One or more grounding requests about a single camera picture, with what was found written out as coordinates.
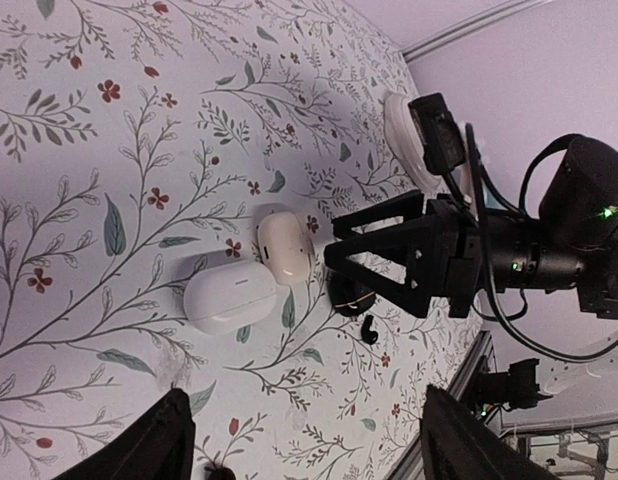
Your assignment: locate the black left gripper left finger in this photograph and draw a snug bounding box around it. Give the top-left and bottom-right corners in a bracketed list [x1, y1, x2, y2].
[58, 388, 196, 479]

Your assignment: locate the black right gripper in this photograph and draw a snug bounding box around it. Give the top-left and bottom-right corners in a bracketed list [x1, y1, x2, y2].
[324, 189, 482, 318]

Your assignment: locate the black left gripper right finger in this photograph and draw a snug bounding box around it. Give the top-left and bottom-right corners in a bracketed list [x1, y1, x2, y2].
[420, 385, 556, 480]

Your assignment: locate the black earbud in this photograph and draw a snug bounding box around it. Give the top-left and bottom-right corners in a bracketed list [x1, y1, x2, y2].
[204, 464, 236, 480]
[360, 315, 379, 346]

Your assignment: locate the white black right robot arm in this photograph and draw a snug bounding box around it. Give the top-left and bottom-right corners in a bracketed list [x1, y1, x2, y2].
[324, 134, 618, 320]

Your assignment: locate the beige earbud charging case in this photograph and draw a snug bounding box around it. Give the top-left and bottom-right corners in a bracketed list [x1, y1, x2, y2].
[257, 211, 315, 286]

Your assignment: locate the white earbud charging case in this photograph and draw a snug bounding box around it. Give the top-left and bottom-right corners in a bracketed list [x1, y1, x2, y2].
[183, 261, 278, 335]

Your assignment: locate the white round plate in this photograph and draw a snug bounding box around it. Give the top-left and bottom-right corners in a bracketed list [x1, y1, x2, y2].
[383, 93, 475, 207]

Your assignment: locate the floral patterned table mat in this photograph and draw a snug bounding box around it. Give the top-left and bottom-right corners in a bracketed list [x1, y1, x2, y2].
[0, 1, 480, 479]

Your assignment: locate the front aluminium rail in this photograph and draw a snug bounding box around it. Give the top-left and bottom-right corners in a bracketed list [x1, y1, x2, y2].
[386, 330, 495, 480]

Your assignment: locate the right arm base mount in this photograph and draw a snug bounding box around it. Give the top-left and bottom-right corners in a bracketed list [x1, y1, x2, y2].
[461, 356, 551, 417]

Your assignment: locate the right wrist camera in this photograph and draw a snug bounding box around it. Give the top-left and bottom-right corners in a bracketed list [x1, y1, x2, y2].
[408, 93, 465, 176]

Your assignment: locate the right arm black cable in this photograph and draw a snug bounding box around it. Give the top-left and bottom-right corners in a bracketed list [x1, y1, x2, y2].
[448, 122, 618, 364]

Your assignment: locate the right aluminium frame post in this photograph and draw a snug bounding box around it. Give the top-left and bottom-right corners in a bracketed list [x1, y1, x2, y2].
[402, 0, 551, 64]

